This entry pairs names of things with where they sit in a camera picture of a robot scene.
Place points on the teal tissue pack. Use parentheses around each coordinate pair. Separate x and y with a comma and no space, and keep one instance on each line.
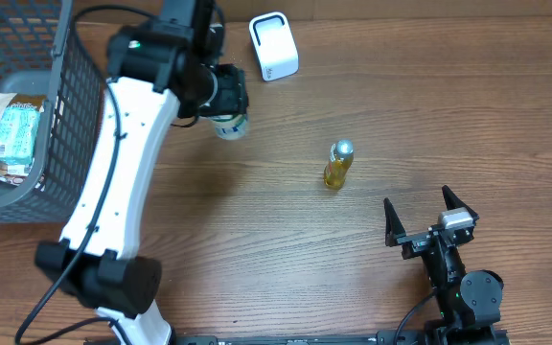
(18,130)

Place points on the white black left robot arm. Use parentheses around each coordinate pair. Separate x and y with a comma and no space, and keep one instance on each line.
(164,72)

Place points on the brown snack bag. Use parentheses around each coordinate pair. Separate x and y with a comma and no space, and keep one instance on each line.
(16,174)

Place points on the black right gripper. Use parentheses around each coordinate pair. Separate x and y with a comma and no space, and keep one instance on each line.
(429,235)

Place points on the white barcode scanner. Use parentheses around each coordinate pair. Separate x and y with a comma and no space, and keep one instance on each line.
(274,45)

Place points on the yellow oil bottle silver cap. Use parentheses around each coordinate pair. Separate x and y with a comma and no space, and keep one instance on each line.
(340,160)

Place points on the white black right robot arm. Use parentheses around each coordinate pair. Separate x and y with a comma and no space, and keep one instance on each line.
(468,302)

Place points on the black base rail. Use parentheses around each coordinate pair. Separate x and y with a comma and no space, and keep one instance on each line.
(380,338)

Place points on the green lid white jar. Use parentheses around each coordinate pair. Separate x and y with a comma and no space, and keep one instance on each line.
(230,127)

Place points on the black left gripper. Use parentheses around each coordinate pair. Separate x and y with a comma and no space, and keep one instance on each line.
(225,96)

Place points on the dark grey mesh basket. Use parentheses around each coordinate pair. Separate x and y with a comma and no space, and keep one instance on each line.
(39,56)

